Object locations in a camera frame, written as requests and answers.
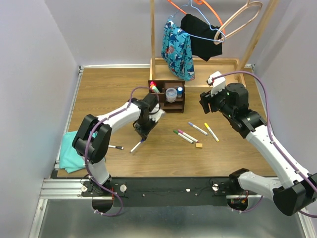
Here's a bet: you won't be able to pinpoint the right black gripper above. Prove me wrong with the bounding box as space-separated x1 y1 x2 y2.
199 84 235 118

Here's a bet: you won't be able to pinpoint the blue capped white marker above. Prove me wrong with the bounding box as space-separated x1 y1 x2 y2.
130 139 144 153

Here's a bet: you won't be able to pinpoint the blue cylindrical pin container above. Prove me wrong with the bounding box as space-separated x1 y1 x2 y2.
177 87 183 98

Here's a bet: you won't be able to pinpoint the clear round pin container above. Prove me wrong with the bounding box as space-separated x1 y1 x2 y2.
165 87 177 103

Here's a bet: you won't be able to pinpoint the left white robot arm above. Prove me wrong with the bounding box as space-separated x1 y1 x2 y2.
72 93 165 196

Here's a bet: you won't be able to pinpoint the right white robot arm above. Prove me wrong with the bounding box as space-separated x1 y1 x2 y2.
200 82 317 216

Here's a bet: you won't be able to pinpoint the wooden clothes rack tray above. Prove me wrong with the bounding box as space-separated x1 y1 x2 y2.
149 0 279 92

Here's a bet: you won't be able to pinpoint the black capped white marker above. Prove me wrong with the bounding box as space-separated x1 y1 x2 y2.
108 145 124 150

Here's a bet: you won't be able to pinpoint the yellow capped marker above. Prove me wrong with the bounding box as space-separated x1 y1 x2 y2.
204 122 219 142

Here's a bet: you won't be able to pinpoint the green capped marker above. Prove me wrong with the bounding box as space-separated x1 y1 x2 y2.
173 130 194 144

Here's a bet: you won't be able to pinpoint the purple capped marker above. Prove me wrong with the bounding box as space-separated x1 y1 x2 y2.
188 122 208 135

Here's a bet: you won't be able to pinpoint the pink capped marker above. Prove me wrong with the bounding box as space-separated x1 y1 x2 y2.
178 129 199 143

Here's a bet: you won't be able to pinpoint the brown wooden desk organizer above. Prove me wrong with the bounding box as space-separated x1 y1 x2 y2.
148 80 186 113

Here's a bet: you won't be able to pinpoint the black garment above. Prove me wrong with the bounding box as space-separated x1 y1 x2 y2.
181 14 222 61

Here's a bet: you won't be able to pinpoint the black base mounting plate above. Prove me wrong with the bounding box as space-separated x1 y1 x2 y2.
81 177 258 211

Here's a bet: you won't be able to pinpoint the wooden hanger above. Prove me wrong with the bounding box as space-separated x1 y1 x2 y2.
213 0 264 46

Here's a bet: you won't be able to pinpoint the blue patterned shorts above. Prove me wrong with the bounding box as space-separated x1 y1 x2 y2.
161 19 195 81

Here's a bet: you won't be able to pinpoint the folded teal cloth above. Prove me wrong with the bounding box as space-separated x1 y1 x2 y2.
59 131 85 173

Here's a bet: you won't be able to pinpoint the orange plastic hanger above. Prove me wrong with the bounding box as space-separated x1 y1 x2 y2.
168 0 223 32

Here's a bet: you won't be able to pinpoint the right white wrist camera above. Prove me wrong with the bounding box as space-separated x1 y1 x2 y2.
207 71 225 96

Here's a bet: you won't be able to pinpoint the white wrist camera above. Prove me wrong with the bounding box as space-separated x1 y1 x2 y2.
149 109 165 123
207 71 225 96

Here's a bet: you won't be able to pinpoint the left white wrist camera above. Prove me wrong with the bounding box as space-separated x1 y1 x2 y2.
149 109 165 123

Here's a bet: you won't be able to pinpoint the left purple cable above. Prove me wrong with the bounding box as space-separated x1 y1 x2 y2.
84 86 150 217

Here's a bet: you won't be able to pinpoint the purple cable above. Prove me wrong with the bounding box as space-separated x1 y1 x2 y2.
84 86 150 217
210 71 317 219

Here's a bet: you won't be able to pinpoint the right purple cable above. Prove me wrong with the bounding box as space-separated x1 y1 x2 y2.
210 71 317 219

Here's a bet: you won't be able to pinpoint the aluminium rail frame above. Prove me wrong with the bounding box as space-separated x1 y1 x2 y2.
31 68 316 238

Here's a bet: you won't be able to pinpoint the light blue wire hanger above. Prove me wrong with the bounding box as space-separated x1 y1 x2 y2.
168 0 226 44

